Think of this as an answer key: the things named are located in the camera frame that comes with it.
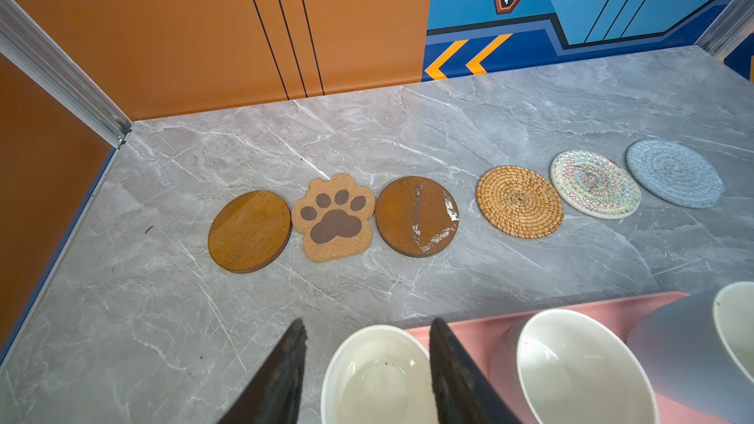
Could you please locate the dark brown round coaster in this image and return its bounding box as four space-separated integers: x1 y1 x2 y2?
375 176 459 257

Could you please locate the light blue mug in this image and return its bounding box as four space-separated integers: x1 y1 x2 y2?
628 282 753 423

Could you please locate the multicolour woven round coaster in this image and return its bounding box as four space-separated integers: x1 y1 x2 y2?
550 150 641 220

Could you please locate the woven rattan round coaster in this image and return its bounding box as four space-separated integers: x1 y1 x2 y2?
476 165 565 239

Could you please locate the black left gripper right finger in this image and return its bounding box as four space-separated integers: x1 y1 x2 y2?
429 317 520 423

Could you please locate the light blue woven coaster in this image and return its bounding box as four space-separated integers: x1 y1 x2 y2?
626 139 725 209

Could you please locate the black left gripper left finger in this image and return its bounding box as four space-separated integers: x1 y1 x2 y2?
219 318 307 423

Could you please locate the aluminium corner post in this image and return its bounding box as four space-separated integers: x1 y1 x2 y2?
1 0 133 148
694 0 753 62

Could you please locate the cream white mug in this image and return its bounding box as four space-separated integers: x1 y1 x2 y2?
321 325 438 423

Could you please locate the cork paw print coaster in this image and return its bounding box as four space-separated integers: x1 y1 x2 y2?
292 173 376 263

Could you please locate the light round wooden coaster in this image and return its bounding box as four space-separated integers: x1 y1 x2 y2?
208 190 293 274

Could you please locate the purple mug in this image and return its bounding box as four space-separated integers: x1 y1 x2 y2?
488 309 660 423

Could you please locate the aluminium corner post left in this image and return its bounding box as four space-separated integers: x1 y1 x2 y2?
1 0 133 148

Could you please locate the aluminium corner post right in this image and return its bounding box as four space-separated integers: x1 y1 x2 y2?
694 0 753 62

